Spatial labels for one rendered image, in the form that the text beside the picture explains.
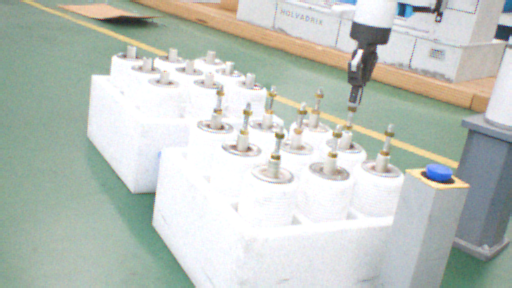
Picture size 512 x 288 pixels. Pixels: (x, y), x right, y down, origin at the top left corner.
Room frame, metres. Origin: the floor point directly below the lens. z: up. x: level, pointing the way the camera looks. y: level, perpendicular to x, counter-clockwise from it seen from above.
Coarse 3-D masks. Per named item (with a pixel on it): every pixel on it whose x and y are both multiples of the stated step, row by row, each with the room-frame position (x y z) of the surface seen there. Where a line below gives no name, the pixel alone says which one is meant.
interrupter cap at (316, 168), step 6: (318, 162) 1.07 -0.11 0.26; (312, 168) 1.04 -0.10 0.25; (318, 168) 1.05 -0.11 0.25; (336, 168) 1.06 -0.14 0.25; (342, 168) 1.06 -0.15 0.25; (318, 174) 1.01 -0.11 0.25; (324, 174) 1.02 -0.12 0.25; (330, 174) 1.03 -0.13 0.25; (336, 174) 1.04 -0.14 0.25; (342, 174) 1.03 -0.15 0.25; (348, 174) 1.04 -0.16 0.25; (330, 180) 1.00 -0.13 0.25; (336, 180) 1.01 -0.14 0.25; (342, 180) 1.01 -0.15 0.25
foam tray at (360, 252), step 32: (160, 160) 1.20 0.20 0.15; (160, 192) 1.18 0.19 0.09; (192, 192) 1.06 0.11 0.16; (160, 224) 1.16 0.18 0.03; (192, 224) 1.04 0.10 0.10; (224, 224) 0.94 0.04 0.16; (320, 224) 0.97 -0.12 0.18; (352, 224) 1.00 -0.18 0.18; (384, 224) 1.02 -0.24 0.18; (192, 256) 1.02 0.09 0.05; (224, 256) 0.92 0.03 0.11; (256, 256) 0.89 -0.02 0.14; (288, 256) 0.92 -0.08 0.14; (320, 256) 0.95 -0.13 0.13; (352, 256) 0.99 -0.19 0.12
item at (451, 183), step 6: (414, 174) 0.93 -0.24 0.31; (420, 174) 0.93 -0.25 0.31; (426, 174) 0.94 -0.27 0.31; (426, 180) 0.91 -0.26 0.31; (432, 180) 0.91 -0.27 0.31; (450, 180) 0.93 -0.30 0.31; (456, 180) 0.94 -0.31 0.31; (432, 186) 0.89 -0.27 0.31; (438, 186) 0.89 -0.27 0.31; (444, 186) 0.90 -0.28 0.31; (450, 186) 0.90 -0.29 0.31; (456, 186) 0.91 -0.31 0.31; (462, 186) 0.92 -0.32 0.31; (468, 186) 0.92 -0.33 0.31
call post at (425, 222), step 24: (408, 192) 0.93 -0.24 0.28; (432, 192) 0.89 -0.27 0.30; (456, 192) 0.91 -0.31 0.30; (408, 216) 0.92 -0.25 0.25; (432, 216) 0.89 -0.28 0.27; (456, 216) 0.92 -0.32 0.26; (408, 240) 0.91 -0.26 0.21; (432, 240) 0.90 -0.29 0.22; (384, 264) 0.94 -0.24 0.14; (408, 264) 0.90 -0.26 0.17; (432, 264) 0.91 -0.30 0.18
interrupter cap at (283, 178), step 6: (252, 168) 0.98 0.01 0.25; (258, 168) 0.99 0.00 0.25; (264, 168) 1.00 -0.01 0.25; (282, 168) 1.01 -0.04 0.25; (252, 174) 0.96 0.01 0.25; (258, 174) 0.96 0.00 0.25; (264, 174) 0.98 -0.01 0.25; (282, 174) 0.99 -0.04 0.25; (288, 174) 0.99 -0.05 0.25; (264, 180) 0.94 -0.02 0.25; (270, 180) 0.95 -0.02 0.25; (276, 180) 0.95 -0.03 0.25; (282, 180) 0.96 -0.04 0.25; (288, 180) 0.96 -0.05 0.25
